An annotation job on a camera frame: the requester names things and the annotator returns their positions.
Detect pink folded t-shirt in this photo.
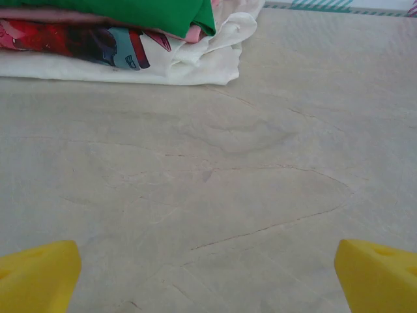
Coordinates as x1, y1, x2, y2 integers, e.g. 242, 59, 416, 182
0, 7, 210, 45

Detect green folded t-shirt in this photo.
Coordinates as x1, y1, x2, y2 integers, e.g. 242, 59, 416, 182
0, 0, 218, 38

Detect white printed folded t-shirt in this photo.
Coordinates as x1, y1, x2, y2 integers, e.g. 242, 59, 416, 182
0, 0, 266, 87

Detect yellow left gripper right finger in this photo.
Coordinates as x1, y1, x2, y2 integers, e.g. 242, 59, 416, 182
334, 238, 417, 313

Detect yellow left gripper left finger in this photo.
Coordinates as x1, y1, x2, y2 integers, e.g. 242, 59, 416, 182
0, 240, 82, 313

